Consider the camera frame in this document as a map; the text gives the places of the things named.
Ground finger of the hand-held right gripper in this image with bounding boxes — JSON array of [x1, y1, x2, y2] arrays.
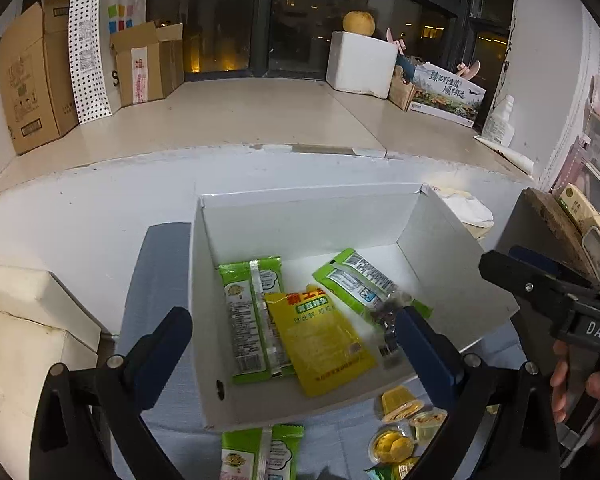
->
[[509, 245, 596, 286], [479, 251, 600, 312]]

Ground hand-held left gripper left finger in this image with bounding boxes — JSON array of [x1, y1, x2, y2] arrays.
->
[[29, 306, 194, 480]]

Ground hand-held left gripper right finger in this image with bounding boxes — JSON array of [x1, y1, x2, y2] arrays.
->
[[394, 306, 563, 480]]

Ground clear snack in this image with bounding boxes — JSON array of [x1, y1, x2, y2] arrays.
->
[[370, 292, 417, 368]]

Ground amber jelly cup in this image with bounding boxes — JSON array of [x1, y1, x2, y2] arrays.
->
[[380, 386, 426, 423]]

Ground white cardboard box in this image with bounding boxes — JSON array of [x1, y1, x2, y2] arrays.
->
[[187, 182, 521, 433]]

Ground green snack packet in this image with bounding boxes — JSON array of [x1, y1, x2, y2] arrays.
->
[[217, 256, 297, 386], [312, 247, 433, 333], [220, 424, 305, 480]]

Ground person's right hand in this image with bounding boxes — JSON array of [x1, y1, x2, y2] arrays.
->
[[551, 341, 600, 423]]

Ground grey brown board panel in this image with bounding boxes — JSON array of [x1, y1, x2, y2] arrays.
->
[[495, 187, 600, 321]]

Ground clear plastic container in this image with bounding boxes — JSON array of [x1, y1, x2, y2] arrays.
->
[[581, 226, 600, 282]]

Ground beige packet green label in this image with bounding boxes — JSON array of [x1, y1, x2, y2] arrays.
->
[[556, 182, 600, 242]]

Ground pale jelly cup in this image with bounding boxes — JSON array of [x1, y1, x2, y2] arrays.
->
[[409, 408, 449, 446]]

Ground pink plastic bag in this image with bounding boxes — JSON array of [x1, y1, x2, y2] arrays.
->
[[550, 132, 599, 197]]

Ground yellow fruit jelly cup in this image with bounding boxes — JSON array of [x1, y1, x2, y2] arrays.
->
[[369, 425, 415, 463]]

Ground yellow snack packet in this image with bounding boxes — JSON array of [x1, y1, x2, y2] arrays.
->
[[264, 287, 379, 398]]

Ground folded white paper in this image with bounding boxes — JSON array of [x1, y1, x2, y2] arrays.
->
[[474, 135, 535, 175]]

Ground green wrapped candy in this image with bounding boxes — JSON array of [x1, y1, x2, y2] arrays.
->
[[364, 457, 421, 480]]

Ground cream sofa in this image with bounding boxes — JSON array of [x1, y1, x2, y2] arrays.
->
[[0, 262, 103, 480]]

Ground white plastic bottle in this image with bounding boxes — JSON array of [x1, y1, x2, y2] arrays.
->
[[481, 94, 516, 145]]

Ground long printed carton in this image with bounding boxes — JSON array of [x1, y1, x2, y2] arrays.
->
[[407, 62, 487, 127]]

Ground pink toy figure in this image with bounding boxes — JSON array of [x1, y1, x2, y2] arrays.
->
[[455, 60, 482, 82], [386, 27, 409, 57]]

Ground brown kraft paper bag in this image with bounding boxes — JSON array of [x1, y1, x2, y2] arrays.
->
[[387, 67, 417, 112]]

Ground white foam box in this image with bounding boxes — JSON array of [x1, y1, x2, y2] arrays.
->
[[326, 31, 398, 100]]

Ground small open cardboard box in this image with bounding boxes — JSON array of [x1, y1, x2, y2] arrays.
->
[[111, 21, 185, 107]]

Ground yellow pomelo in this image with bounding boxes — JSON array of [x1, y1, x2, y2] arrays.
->
[[342, 10, 377, 37]]

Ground large brown cardboard box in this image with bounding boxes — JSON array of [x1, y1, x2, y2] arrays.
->
[[0, 0, 81, 156]]

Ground polka dot paper bag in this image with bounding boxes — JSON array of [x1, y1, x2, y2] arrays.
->
[[69, 0, 114, 125]]

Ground dark window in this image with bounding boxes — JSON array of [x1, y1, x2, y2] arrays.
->
[[145, 0, 512, 83]]

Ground white paper bag coloured squares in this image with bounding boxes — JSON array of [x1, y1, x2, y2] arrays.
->
[[99, 0, 148, 111]]

